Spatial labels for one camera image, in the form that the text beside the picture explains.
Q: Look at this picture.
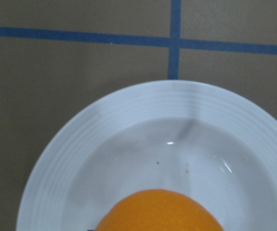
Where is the orange fruit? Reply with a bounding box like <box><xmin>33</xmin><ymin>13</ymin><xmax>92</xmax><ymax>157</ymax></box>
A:
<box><xmin>96</xmin><ymin>189</ymin><xmax>223</xmax><ymax>231</ymax></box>

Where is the white ceramic plate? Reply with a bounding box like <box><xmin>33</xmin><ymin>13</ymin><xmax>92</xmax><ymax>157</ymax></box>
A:
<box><xmin>16</xmin><ymin>80</ymin><xmax>277</xmax><ymax>231</ymax></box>

